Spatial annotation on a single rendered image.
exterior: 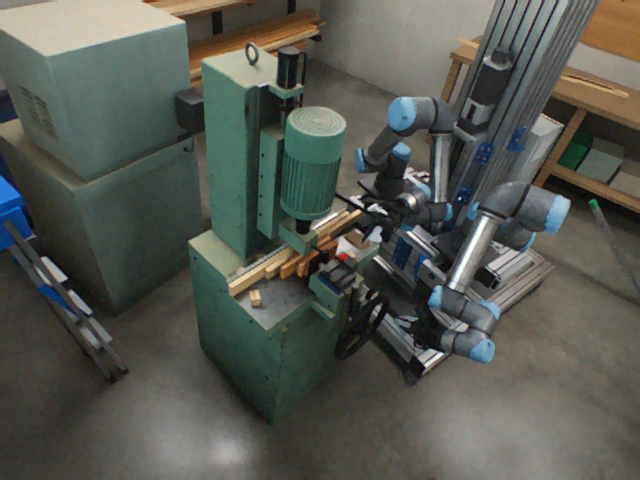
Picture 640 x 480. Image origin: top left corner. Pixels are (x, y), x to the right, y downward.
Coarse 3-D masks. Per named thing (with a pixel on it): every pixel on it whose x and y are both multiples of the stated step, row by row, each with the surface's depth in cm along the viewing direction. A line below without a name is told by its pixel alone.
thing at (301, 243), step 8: (288, 216) 158; (280, 224) 156; (288, 224) 155; (280, 232) 158; (288, 232) 154; (296, 232) 153; (312, 232) 154; (288, 240) 157; (296, 240) 153; (304, 240) 151; (312, 240) 153; (296, 248) 155; (304, 248) 152; (312, 248) 156
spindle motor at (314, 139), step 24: (288, 120) 122; (312, 120) 123; (336, 120) 125; (288, 144) 124; (312, 144) 119; (336, 144) 121; (288, 168) 129; (312, 168) 125; (336, 168) 130; (288, 192) 135; (312, 192) 131; (312, 216) 138
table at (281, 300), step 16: (336, 240) 172; (368, 256) 170; (256, 288) 150; (272, 288) 151; (288, 288) 152; (304, 288) 153; (240, 304) 145; (272, 304) 146; (288, 304) 147; (304, 304) 150; (320, 304) 152; (256, 320) 141; (272, 320) 142; (288, 320) 147
